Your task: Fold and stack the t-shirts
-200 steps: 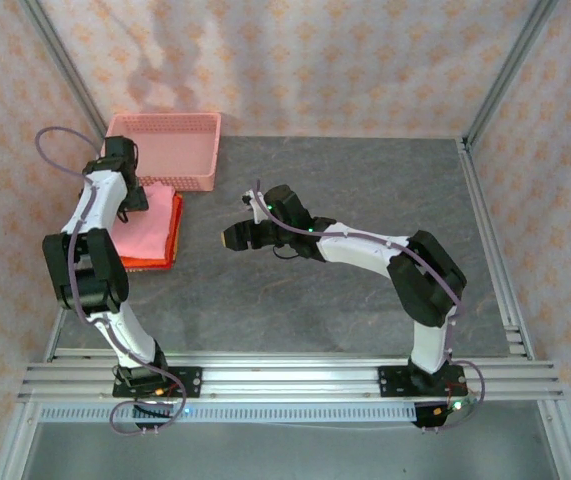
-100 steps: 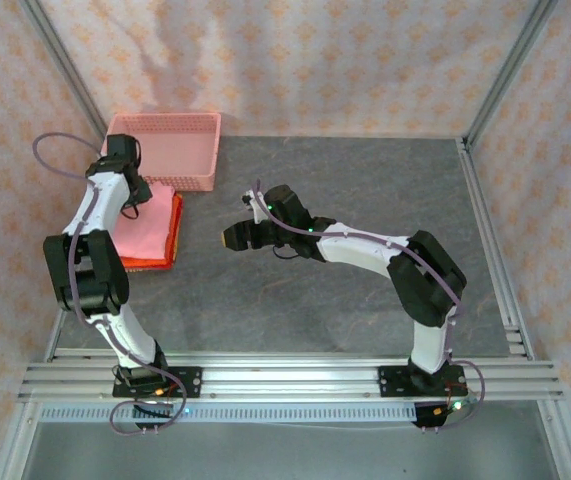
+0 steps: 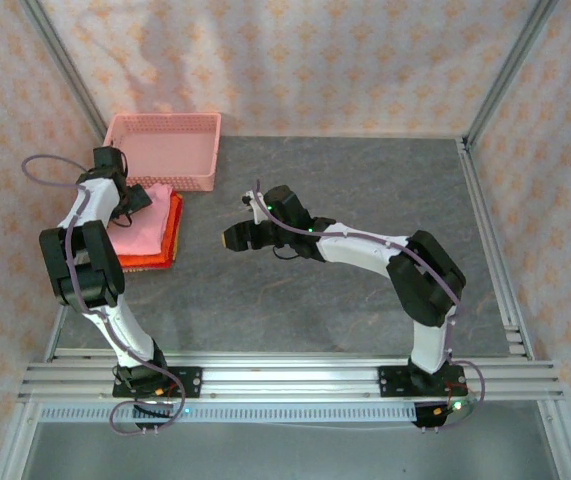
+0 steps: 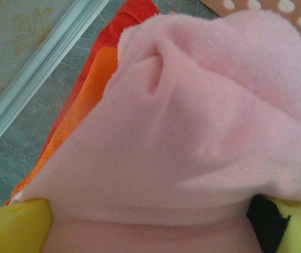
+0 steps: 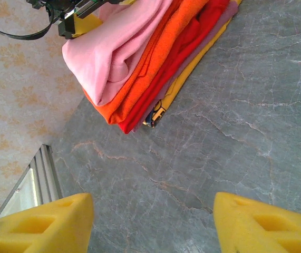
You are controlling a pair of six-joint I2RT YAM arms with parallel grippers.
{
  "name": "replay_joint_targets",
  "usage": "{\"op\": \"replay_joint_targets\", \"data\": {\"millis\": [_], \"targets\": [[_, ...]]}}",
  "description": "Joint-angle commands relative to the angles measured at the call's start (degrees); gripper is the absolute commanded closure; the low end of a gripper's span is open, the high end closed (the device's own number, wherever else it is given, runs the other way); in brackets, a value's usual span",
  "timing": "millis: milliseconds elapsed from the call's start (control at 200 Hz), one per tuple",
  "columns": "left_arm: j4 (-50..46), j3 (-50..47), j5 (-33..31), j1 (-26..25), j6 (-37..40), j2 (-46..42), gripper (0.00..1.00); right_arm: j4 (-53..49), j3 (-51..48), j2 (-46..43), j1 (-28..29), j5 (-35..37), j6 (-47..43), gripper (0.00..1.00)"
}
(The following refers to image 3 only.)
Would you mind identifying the pink t-shirt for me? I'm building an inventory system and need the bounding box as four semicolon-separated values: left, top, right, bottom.
106;181;174;257

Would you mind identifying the orange folded t-shirt stack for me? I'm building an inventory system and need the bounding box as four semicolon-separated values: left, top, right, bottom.
114;192;185;272

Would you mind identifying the pink plastic basket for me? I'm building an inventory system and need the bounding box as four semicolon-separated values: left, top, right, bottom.
102;111;223;193

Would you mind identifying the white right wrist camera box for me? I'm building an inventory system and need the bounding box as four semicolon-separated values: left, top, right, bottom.
241;192;266;224

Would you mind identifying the aluminium frame post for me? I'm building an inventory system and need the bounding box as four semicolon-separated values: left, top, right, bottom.
463;0;560;149
18;0;107;137

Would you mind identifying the aluminium rail beam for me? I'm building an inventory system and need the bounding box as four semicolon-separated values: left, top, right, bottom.
17;349;565;403

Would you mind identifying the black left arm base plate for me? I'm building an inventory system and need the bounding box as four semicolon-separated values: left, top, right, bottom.
112;367;203;400

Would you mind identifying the aluminium table side rail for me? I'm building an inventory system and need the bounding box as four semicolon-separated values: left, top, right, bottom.
42;303;69;362
456;137;536;361

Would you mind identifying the grey slotted cable duct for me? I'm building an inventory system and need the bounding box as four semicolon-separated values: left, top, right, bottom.
39;403;419;425

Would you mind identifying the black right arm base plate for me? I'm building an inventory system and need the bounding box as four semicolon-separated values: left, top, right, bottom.
377;364;468;400

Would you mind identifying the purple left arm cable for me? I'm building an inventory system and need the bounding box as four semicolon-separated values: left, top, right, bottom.
22;153;189;437

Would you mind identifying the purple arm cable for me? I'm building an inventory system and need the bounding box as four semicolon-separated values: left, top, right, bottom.
243;178;489;432
22;153;189;437

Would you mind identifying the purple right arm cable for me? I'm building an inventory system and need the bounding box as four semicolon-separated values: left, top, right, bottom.
243;178;489;432

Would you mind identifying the aluminium frame leg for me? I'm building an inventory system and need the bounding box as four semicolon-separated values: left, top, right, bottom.
537;399;571;480
0;402;41;480

